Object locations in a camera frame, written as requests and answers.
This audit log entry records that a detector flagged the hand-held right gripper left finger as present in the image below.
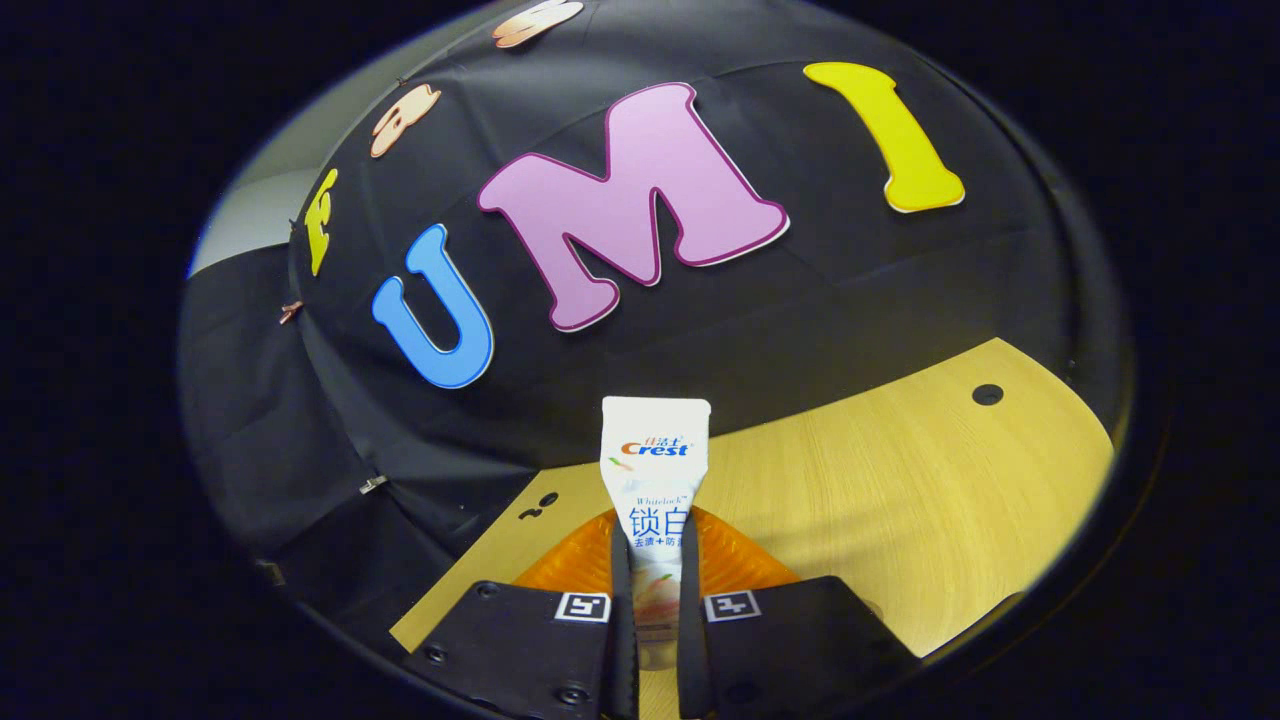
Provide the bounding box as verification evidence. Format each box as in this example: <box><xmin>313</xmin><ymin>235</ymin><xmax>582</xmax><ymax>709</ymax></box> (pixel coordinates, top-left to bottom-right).
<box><xmin>400</xmin><ymin>505</ymin><xmax>641</xmax><ymax>720</ymax></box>

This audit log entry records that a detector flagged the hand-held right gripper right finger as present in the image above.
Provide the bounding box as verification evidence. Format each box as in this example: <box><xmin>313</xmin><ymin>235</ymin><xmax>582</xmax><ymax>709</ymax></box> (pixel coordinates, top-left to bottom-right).
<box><xmin>678</xmin><ymin>505</ymin><xmax>926</xmax><ymax>720</ymax></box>

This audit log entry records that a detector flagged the white toothpaste tube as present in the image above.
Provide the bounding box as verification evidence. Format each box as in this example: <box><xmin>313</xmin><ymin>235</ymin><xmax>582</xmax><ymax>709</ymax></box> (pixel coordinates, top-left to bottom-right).
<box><xmin>600</xmin><ymin>396</ymin><xmax>713</xmax><ymax>671</ymax></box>

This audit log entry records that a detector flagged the wooden desktop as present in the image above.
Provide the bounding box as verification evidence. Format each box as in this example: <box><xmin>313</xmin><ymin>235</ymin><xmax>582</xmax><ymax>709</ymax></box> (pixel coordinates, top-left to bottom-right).
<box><xmin>388</xmin><ymin>337</ymin><xmax>1116</xmax><ymax>720</ymax></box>

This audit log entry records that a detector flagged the black backdrop cloth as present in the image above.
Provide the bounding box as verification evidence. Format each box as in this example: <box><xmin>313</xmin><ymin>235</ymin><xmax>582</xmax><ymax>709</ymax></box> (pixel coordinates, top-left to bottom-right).
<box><xmin>178</xmin><ymin>0</ymin><xmax>1136</xmax><ymax>641</ymax></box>

